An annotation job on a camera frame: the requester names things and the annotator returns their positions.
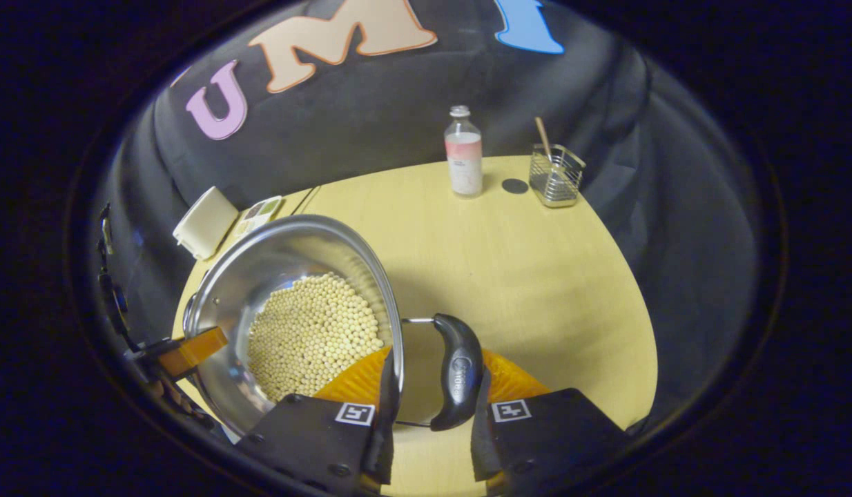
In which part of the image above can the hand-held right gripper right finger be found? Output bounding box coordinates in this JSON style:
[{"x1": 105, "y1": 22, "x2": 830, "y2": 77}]
[{"x1": 469, "y1": 349, "x2": 635, "y2": 485}]

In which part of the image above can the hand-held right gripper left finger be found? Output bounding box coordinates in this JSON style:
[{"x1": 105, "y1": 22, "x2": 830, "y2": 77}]
[{"x1": 235, "y1": 345, "x2": 403, "y2": 495}]

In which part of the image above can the stainless steel pot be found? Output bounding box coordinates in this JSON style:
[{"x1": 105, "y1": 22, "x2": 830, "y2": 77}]
[{"x1": 183, "y1": 214, "x2": 483, "y2": 437}]

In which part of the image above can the pile of yellow beans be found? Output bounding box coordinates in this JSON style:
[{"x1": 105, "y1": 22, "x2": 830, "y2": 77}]
[{"x1": 246, "y1": 273, "x2": 385, "y2": 405}]

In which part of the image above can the white toaster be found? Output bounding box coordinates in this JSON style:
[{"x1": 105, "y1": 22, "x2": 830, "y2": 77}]
[{"x1": 173, "y1": 186, "x2": 240, "y2": 260}]

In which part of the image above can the white divided snack dish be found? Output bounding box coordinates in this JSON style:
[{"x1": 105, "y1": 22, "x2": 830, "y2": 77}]
[{"x1": 234, "y1": 195, "x2": 283, "y2": 239}]

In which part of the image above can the clear bottle pink label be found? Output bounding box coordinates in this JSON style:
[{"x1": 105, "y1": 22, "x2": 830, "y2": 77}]
[{"x1": 445, "y1": 105, "x2": 483, "y2": 199}]

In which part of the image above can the wooden stick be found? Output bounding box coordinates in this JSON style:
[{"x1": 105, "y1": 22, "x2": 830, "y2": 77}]
[{"x1": 534, "y1": 117, "x2": 554, "y2": 164}]

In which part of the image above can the metal wire holder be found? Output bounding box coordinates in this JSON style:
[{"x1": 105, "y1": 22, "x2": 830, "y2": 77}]
[{"x1": 529, "y1": 143, "x2": 587, "y2": 208}]

